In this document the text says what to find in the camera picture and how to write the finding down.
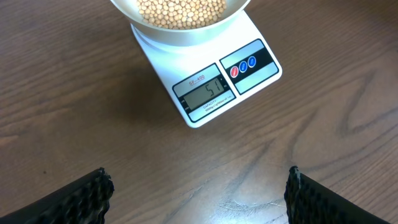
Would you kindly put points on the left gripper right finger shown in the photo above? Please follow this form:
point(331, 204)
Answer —
point(309, 202)

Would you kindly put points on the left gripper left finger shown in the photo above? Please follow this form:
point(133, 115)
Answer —
point(85, 200)

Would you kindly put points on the white digital kitchen scale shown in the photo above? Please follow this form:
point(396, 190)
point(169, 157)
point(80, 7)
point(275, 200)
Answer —
point(208, 79)

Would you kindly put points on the cream ceramic bowl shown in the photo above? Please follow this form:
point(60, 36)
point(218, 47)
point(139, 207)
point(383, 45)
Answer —
point(180, 37)

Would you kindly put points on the soybeans in bowl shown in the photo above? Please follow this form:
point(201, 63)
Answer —
point(181, 14)

